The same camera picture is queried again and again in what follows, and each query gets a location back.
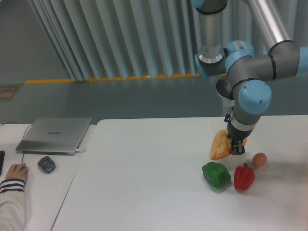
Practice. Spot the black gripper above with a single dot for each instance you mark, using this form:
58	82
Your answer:
238	132

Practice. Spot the red bell pepper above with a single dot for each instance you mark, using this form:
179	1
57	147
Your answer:
244	176

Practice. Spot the cream sleeved forearm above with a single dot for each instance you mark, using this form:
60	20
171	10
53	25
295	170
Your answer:
12	205

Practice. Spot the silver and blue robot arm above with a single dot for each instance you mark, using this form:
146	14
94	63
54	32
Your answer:
244	77

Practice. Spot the person's hand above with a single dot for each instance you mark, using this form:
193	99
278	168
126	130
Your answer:
17	172

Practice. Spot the brown egg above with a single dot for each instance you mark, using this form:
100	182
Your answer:
259	160

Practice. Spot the green bell pepper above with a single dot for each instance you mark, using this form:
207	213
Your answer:
216	174

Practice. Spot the silver closed laptop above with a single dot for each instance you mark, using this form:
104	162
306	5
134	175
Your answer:
51	135

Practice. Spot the black phone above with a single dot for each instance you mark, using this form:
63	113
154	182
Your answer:
2	156

